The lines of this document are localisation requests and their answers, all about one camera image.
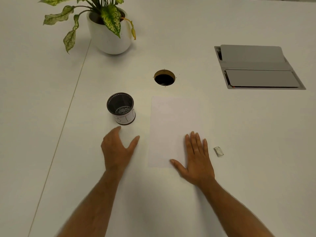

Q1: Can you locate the person's right forearm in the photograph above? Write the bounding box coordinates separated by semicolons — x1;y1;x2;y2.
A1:
198;178;275;237

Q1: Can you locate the round table cable hole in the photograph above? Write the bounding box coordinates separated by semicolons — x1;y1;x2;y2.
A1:
153;69;176;87

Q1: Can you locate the white paper sheet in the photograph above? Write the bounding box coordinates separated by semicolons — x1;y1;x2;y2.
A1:
147;96;211;169

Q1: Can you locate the person's left forearm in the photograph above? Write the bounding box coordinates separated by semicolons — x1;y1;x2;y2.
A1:
56;170;124;237

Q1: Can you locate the person's left hand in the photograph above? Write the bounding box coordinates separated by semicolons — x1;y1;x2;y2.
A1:
101;126;141;174

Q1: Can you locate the white ceramic plant pot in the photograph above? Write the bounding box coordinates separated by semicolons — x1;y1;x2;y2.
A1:
86;8;131;55

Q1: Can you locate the person's right hand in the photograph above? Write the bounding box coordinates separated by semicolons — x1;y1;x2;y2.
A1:
169;131;216;187

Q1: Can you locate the grey table socket flap box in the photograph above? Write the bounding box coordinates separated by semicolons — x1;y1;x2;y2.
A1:
214;44;307;91

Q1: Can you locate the green spotted leafy plant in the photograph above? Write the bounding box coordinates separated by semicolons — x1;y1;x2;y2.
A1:
38;0;137;54

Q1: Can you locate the black mesh cup white label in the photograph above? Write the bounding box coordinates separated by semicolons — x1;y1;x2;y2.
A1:
106;93;137;126

